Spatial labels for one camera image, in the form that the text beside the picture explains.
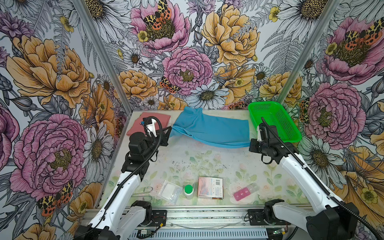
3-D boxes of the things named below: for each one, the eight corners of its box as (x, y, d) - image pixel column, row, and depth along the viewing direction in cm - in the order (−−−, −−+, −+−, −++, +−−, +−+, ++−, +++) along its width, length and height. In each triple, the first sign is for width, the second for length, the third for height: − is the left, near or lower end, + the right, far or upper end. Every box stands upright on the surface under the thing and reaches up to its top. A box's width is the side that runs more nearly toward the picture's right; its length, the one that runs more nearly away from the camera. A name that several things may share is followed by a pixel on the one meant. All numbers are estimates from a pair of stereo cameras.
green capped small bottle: (184, 199, 82) (183, 193, 74) (185, 191, 85) (183, 184, 76) (193, 199, 82) (193, 193, 74) (193, 191, 85) (193, 184, 76)
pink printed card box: (197, 199, 82) (197, 197, 78) (197, 179, 89) (197, 176, 85) (223, 199, 82) (224, 197, 78) (221, 179, 89) (222, 176, 85)
